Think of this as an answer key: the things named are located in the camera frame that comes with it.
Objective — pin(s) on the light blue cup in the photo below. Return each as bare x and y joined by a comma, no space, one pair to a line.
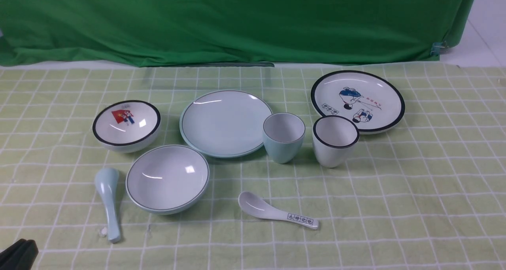
283,134

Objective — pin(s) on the light blue bowl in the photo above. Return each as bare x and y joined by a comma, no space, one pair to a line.
168,179

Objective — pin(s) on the light blue ceramic spoon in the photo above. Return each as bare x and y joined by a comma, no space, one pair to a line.
105,182

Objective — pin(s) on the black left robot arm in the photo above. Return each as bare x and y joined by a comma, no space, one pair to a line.
19,256

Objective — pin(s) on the light blue plate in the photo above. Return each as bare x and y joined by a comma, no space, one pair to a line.
225,123

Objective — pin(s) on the white ceramic spoon with text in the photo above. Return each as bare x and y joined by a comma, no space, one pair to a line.
255,206

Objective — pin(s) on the white cup black rim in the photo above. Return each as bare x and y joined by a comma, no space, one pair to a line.
333,140

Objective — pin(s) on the white cartoon plate black rim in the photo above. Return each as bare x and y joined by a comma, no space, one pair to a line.
369,101

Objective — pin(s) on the white bowl black rim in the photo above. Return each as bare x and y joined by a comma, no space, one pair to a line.
127,126

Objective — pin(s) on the small clamp on backdrop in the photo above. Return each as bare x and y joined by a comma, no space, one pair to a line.
438,48

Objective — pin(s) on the green backdrop cloth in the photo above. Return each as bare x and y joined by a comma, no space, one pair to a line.
146,33

